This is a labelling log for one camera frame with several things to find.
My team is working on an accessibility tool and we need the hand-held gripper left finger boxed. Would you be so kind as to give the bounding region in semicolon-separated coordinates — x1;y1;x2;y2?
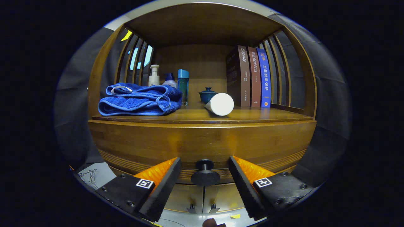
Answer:
95;157;182;227

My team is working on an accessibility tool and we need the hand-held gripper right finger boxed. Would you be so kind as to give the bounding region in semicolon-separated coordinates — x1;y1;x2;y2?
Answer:
228;156;316;221

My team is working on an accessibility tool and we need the wooden drawer with black knob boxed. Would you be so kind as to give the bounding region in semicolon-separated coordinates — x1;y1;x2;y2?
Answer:
88;119;317;187

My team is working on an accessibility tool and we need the white tube with green label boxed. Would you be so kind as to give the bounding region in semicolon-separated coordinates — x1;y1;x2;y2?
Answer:
204;93;235;116

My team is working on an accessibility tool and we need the wooden cabinet door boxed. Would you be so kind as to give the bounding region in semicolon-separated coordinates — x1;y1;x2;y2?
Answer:
164;184;204;213
204;183;250;213

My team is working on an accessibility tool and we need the wooden countertop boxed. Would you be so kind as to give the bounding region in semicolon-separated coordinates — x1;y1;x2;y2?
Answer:
92;104;313;124

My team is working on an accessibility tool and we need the wooden cabinet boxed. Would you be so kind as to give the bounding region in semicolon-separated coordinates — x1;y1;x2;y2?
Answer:
87;3;318;215

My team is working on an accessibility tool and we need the folded blue towel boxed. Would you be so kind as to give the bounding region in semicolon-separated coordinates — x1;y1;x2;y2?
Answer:
98;83;182;116

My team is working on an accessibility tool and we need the blue lidded teacup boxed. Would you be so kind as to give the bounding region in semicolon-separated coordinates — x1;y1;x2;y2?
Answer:
198;87;218;104

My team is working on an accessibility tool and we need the clear teal bottle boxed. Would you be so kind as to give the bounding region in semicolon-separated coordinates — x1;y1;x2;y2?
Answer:
177;69;190;106

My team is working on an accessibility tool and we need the white bottle with blue cap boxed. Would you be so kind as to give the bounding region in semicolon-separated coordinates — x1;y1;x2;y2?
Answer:
162;73;178;89

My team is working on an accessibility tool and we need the white pump bottle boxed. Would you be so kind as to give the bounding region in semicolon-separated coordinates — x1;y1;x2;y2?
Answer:
148;65;160;86

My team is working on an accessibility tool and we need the dark brown book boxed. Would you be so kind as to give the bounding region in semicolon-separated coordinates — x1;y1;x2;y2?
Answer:
226;45;251;107

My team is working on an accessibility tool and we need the reddish brown book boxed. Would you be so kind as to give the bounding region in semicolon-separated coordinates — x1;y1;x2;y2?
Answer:
247;47;262;108

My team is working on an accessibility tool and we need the blue book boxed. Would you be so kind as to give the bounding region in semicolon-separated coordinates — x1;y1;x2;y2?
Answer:
256;48;271;108

